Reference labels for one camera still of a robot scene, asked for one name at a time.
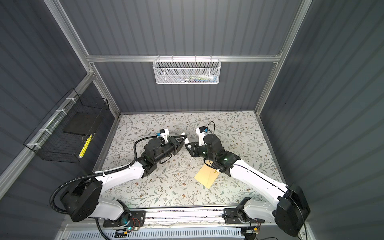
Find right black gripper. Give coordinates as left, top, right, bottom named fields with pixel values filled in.
left=185, top=141, right=216, bottom=163

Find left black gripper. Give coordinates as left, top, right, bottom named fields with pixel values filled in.
left=153, top=133, right=185, bottom=165

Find tan kraft envelope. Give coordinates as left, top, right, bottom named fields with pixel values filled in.
left=194, top=164, right=220, bottom=189

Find white glue stick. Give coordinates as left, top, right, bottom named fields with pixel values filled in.
left=182, top=132, right=190, bottom=145

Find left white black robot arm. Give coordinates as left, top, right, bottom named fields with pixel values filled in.
left=50, top=134, right=187, bottom=227

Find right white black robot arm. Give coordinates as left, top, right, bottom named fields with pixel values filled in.
left=185, top=134, right=311, bottom=237

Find pens in white basket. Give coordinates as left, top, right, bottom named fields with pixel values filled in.
left=178, top=74, right=219, bottom=84

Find yellow marker pen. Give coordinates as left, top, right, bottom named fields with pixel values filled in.
left=78, top=135, right=93, bottom=159

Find black foam pad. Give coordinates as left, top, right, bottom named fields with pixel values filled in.
left=63, top=112, right=103, bottom=136

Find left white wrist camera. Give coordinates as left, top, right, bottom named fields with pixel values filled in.
left=157, top=129, right=169, bottom=144

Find white wire basket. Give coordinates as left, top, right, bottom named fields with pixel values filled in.
left=153, top=60, right=222, bottom=85

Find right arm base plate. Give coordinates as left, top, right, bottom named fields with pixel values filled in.
left=222, top=208, right=265, bottom=225

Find aluminium mounting rail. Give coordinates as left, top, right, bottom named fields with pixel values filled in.
left=61, top=204, right=307, bottom=232

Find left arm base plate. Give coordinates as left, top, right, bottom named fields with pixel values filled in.
left=103, top=211, right=147, bottom=229

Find white ventilated cable duct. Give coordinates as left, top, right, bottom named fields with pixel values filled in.
left=67, top=227, right=245, bottom=240

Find black wire basket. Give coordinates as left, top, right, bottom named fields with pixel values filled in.
left=24, top=89, right=110, bottom=164

